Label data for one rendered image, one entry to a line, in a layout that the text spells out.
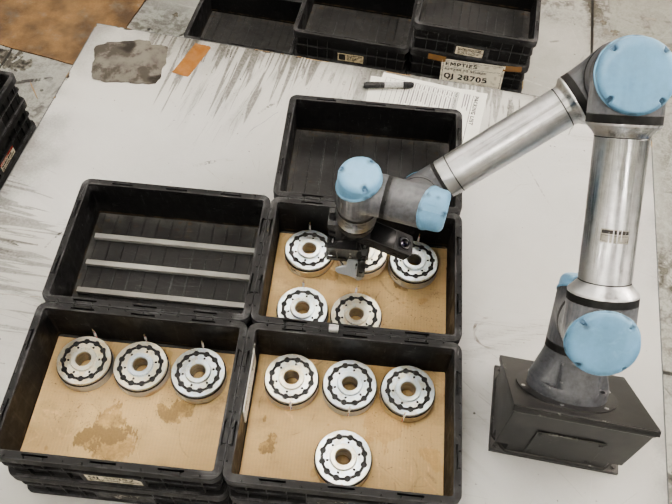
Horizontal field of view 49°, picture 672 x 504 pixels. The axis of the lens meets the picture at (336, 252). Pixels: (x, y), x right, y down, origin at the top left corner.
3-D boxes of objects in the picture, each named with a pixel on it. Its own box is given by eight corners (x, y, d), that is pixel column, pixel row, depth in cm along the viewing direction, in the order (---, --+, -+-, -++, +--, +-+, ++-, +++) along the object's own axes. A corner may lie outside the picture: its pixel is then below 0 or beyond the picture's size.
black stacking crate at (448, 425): (228, 499, 133) (222, 481, 124) (253, 350, 150) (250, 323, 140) (449, 523, 132) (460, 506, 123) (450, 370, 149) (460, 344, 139)
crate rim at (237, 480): (221, 485, 125) (220, 480, 123) (250, 327, 142) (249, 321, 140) (459, 510, 124) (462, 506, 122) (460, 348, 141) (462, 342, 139)
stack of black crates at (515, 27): (512, 82, 290) (542, -16, 252) (506, 139, 273) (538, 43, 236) (410, 66, 293) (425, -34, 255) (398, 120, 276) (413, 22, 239)
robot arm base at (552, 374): (590, 379, 150) (602, 333, 148) (619, 413, 136) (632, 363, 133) (517, 369, 150) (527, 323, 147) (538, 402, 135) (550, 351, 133)
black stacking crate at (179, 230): (272, 229, 166) (270, 197, 157) (252, 348, 150) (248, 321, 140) (97, 212, 167) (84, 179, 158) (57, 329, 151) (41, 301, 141)
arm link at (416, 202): (453, 184, 132) (393, 169, 133) (452, 193, 121) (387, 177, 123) (442, 227, 134) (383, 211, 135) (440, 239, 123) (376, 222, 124)
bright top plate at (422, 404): (377, 410, 139) (377, 409, 138) (385, 362, 144) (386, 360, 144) (430, 421, 138) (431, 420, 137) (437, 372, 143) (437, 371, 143)
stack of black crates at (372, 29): (410, 66, 293) (421, -7, 264) (398, 121, 276) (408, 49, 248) (310, 49, 296) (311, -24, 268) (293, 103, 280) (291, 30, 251)
